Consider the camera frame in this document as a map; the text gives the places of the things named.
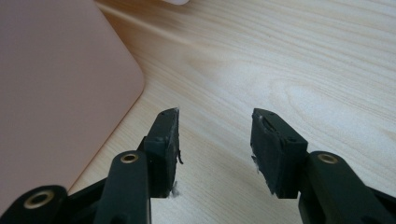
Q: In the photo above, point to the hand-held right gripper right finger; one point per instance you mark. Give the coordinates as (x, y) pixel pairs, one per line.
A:
(277, 152)

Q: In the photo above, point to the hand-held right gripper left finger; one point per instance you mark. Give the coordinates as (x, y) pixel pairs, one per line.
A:
(165, 149)

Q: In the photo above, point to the pink box lid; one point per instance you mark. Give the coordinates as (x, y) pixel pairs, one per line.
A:
(59, 93)

